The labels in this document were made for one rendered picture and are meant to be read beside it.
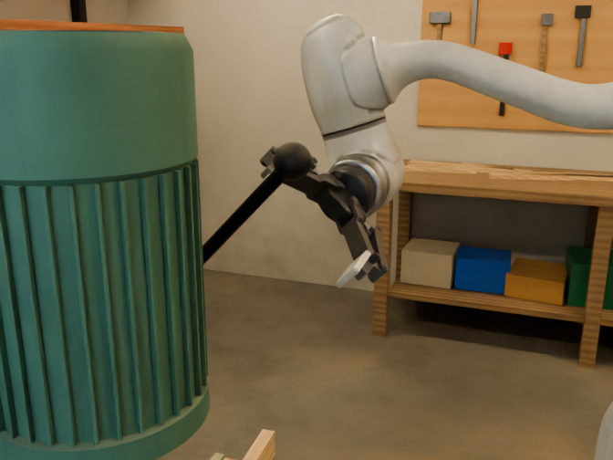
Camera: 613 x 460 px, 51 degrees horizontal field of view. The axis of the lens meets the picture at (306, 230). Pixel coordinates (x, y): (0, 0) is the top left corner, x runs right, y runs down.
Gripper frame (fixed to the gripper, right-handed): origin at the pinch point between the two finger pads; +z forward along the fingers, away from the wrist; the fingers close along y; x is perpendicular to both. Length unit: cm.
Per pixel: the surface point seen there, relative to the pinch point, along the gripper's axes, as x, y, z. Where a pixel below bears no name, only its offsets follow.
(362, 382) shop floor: -117, -66, -197
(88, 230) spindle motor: 2.0, 9.3, 30.8
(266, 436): -32.9, -18.0, -12.9
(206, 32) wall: -94, 136, -317
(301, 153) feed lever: 9.4, 5.0, 11.1
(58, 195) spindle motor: 2.8, 11.9, 31.6
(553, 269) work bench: -32, -99, -274
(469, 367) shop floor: -84, -99, -227
